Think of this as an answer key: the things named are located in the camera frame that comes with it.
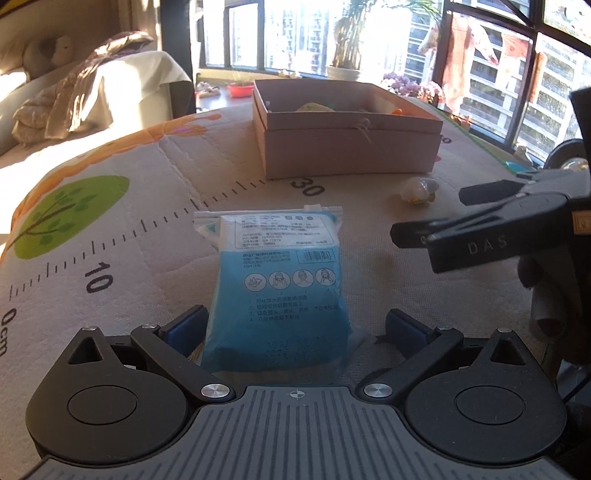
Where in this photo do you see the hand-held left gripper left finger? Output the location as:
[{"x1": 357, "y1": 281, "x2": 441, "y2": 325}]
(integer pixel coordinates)
[{"x1": 67, "y1": 304, "x2": 235, "y2": 402}]

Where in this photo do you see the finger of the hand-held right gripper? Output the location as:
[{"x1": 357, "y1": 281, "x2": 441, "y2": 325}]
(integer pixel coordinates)
[
  {"x1": 390, "y1": 192, "x2": 574, "y2": 275},
  {"x1": 458, "y1": 179, "x2": 549, "y2": 208}
]

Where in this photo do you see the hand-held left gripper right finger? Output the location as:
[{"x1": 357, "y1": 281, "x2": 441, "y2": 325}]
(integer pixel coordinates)
[{"x1": 361, "y1": 308, "x2": 528, "y2": 400}]

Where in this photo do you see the blue face mask pack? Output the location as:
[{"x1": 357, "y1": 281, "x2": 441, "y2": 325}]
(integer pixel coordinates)
[{"x1": 193, "y1": 204, "x2": 357, "y2": 385}]

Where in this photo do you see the pink cardboard box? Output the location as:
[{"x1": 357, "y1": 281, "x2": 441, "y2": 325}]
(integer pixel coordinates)
[{"x1": 252, "y1": 78, "x2": 445, "y2": 182}]

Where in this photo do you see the person's right hand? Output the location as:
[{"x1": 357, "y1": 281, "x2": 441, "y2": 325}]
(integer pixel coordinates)
[{"x1": 517, "y1": 256, "x2": 573, "y2": 344}]

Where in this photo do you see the pink orchid plant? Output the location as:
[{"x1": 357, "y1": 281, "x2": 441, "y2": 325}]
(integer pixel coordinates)
[{"x1": 382, "y1": 73, "x2": 446, "y2": 106}]

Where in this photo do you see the orange hanging garment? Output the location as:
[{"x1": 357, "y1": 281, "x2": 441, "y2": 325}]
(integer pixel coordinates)
[{"x1": 417, "y1": 11, "x2": 500, "y2": 108}]

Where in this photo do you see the orange patterned hanging shirt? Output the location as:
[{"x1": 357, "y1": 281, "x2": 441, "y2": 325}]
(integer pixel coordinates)
[{"x1": 500, "y1": 32, "x2": 533, "y2": 78}]

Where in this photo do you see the printed cartoon play mat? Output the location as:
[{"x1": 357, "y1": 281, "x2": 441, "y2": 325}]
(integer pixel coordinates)
[{"x1": 0, "y1": 104, "x2": 591, "y2": 416}]

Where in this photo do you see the palm plant in white pot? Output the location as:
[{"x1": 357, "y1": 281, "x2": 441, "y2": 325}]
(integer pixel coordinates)
[{"x1": 325, "y1": 0, "x2": 444, "y2": 85}]

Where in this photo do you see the brown shiny jacket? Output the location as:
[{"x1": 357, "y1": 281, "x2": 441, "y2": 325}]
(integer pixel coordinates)
[{"x1": 11, "y1": 30, "x2": 156, "y2": 145}]

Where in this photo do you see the beige plush toy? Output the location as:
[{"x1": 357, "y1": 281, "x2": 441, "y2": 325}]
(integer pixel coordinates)
[{"x1": 22, "y1": 34, "x2": 75, "y2": 78}]

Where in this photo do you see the black window frame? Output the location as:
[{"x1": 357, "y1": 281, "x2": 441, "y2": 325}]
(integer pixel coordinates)
[{"x1": 189, "y1": 0, "x2": 591, "y2": 155}]

